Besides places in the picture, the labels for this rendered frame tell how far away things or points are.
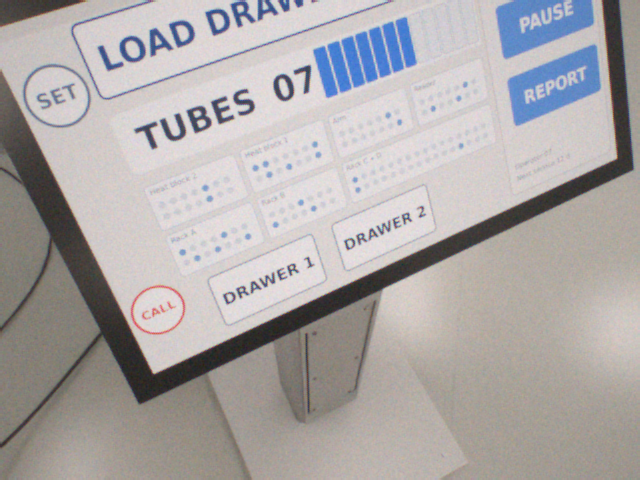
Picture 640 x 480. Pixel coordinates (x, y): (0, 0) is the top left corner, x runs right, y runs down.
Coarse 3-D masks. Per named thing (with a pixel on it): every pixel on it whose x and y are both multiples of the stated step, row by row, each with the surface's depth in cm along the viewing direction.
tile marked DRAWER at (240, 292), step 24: (312, 240) 49; (240, 264) 47; (264, 264) 48; (288, 264) 49; (312, 264) 49; (216, 288) 47; (240, 288) 48; (264, 288) 48; (288, 288) 49; (312, 288) 50; (240, 312) 48
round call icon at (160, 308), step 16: (144, 288) 45; (160, 288) 45; (176, 288) 46; (128, 304) 45; (144, 304) 45; (160, 304) 46; (176, 304) 46; (144, 320) 46; (160, 320) 46; (176, 320) 46; (192, 320) 47; (144, 336) 46; (160, 336) 46
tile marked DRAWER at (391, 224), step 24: (408, 192) 51; (360, 216) 50; (384, 216) 51; (408, 216) 51; (432, 216) 52; (336, 240) 50; (360, 240) 50; (384, 240) 51; (408, 240) 52; (360, 264) 51
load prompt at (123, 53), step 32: (160, 0) 40; (192, 0) 40; (224, 0) 41; (256, 0) 42; (288, 0) 43; (320, 0) 43; (352, 0) 44; (384, 0) 45; (96, 32) 39; (128, 32) 40; (160, 32) 40; (192, 32) 41; (224, 32) 42; (256, 32) 42; (288, 32) 43; (96, 64) 39; (128, 64) 40; (160, 64) 41; (192, 64) 42
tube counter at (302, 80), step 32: (448, 0) 47; (352, 32) 45; (384, 32) 46; (416, 32) 47; (448, 32) 48; (288, 64) 44; (320, 64) 45; (352, 64) 46; (384, 64) 47; (416, 64) 48; (288, 96) 45; (320, 96) 46
